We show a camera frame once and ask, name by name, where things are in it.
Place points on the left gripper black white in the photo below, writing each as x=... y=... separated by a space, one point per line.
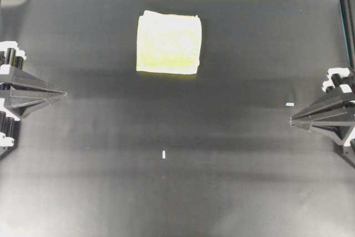
x=15 y=109

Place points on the yellow cloth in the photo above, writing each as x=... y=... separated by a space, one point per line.
x=168 y=43

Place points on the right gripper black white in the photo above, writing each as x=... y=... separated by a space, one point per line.
x=333 y=114

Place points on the black frame post right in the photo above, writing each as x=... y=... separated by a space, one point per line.
x=347 y=13

